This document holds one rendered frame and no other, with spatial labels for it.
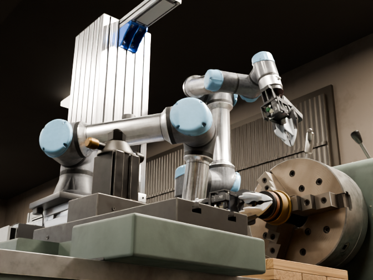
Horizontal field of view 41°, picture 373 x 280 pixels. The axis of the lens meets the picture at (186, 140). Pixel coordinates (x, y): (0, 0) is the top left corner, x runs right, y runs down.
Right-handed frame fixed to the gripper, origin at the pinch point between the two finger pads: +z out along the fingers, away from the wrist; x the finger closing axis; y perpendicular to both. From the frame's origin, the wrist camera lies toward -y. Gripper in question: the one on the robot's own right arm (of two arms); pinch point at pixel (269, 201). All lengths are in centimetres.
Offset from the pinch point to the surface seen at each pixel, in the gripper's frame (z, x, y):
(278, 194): -0.1, 2.8, -4.5
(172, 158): -334, 158, -292
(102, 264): 14, -22, 61
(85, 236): 9, -17, 60
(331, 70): -113, 187, -273
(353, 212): 12.4, -1.2, -20.0
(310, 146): 1.3, 19.7, -20.2
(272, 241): -6.6, -7.9, -10.3
